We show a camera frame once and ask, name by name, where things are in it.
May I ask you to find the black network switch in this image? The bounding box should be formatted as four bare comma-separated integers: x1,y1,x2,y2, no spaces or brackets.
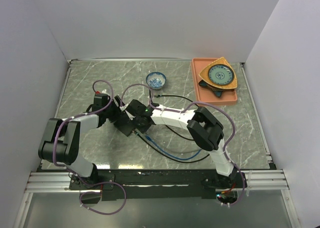
113,114,136,137

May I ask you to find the blue ethernet cable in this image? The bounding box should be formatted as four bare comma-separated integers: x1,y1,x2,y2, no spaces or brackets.
145,136,203,161

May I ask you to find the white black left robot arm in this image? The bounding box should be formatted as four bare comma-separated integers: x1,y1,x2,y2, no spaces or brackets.
38,92,122,189

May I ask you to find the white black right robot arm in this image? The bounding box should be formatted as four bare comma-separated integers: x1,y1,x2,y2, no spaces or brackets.
121,100,237,188

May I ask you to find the blue white porcelain bowl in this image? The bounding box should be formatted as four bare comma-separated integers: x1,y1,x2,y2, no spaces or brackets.
145,71,167,90

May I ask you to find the pink plastic tray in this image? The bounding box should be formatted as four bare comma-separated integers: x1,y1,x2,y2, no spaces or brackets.
191,57,238,106

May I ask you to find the yellow triangular woven plate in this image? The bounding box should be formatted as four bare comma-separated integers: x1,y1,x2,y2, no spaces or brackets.
198,57,238,90

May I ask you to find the dark blue triangular plate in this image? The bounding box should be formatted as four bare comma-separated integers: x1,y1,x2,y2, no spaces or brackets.
198,80,234,98

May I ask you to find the teal round patterned plate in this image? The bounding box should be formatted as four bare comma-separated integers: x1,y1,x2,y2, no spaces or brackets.
208,64,235,86

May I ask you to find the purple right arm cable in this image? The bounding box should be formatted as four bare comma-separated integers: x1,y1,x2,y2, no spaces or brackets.
119,83,248,189

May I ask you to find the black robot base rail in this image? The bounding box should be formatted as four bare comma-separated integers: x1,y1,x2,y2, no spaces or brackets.
69,168,248,201

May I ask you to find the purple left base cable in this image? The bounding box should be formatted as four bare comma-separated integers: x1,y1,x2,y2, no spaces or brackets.
79,182,127,216

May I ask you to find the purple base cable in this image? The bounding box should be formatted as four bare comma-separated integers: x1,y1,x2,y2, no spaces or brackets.
79,182,127,216
219,182,250,209

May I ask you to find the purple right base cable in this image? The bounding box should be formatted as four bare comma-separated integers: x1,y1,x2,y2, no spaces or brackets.
219,182,250,209

